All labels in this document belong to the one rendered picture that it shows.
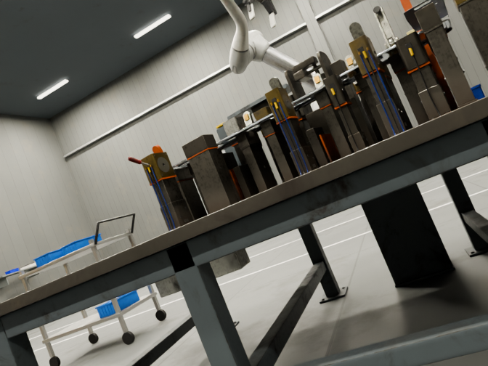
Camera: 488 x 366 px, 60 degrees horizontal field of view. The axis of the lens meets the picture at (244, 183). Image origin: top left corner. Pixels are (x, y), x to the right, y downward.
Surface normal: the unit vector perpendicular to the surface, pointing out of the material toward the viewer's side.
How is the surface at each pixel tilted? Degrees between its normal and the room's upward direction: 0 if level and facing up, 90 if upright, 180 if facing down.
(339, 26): 90
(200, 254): 90
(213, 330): 90
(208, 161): 90
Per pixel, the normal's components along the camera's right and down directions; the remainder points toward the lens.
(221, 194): -0.48, 0.14
